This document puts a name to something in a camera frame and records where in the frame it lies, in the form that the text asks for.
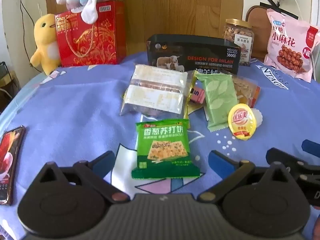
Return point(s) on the pink carton box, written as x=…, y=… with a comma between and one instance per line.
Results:
x=197, y=95

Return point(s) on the clear seed packet orange label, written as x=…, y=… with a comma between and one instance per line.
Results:
x=246, y=90

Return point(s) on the gold snack packet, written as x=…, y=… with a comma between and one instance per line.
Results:
x=190, y=92

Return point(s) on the red gift bag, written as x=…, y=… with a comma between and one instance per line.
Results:
x=100, y=45

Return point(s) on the wooden board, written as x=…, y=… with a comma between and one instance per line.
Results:
x=175, y=10

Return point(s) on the clear white sandwich biscuit packet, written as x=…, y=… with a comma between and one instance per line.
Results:
x=152, y=90

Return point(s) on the pink snack bag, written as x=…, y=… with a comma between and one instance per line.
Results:
x=287, y=45

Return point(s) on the yellow plush duck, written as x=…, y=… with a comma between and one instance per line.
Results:
x=46, y=42

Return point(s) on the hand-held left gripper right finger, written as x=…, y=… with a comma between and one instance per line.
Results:
x=220, y=161

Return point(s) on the blue printed tablecloth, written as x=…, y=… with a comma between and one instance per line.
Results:
x=75, y=105

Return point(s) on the black tin box sheep print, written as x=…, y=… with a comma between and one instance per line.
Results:
x=205, y=52

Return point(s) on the smartphone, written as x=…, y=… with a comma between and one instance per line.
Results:
x=8, y=167

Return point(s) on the clear nut jar gold lid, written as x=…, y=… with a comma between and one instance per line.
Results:
x=237, y=32

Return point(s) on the light green leaf packet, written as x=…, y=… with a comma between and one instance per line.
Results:
x=217, y=100

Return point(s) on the wooden chair back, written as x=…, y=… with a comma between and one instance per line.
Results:
x=257, y=20

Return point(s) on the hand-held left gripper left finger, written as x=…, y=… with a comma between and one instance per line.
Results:
x=106, y=161

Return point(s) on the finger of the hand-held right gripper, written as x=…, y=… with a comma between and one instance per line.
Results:
x=282, y=160
x=312, y=148

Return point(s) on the green cracker packet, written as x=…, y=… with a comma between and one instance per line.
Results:
x=162, y=150

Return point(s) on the jelly cup yellow lid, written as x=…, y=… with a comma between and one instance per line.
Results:
x=242, y=122

